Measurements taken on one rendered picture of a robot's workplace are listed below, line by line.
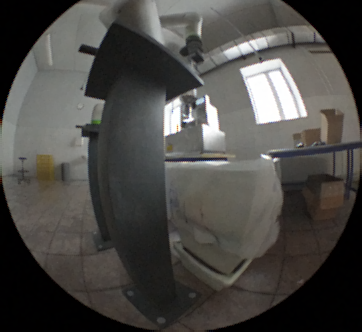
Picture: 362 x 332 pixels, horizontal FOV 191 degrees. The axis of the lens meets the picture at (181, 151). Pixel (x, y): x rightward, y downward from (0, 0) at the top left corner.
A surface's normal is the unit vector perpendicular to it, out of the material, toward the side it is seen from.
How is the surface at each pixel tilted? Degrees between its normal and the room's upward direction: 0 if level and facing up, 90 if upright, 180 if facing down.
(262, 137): 90
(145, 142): 90
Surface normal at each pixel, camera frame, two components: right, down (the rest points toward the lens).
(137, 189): 0.78, -0.07
